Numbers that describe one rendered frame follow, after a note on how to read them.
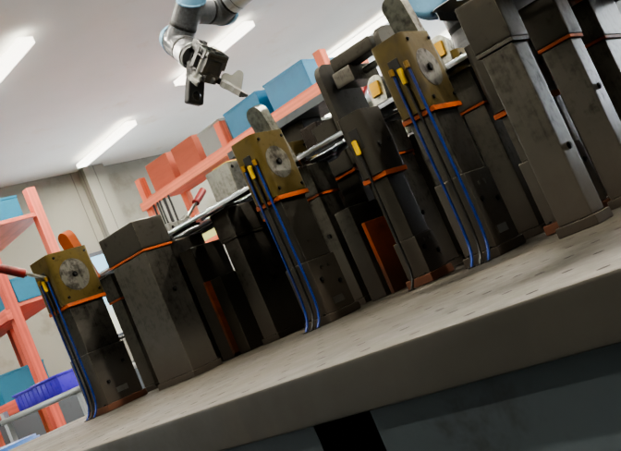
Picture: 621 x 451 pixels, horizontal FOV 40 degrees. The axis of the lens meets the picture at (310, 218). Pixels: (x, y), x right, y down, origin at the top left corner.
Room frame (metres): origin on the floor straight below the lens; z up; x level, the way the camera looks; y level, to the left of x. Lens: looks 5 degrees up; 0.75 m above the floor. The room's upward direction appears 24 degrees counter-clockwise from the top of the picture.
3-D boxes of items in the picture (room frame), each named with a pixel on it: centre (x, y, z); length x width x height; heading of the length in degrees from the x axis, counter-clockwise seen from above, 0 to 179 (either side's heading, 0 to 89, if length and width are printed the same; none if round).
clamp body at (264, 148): (1.46, 0.04, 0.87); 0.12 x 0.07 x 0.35; 142
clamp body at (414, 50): (1.22, -0.22, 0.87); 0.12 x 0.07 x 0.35; 142
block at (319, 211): (1.66, -0.04, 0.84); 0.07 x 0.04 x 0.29; 142
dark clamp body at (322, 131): (1.84, -0.14, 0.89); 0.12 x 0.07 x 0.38; 142
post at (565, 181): (0.96, -0.28, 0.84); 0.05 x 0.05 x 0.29; 52
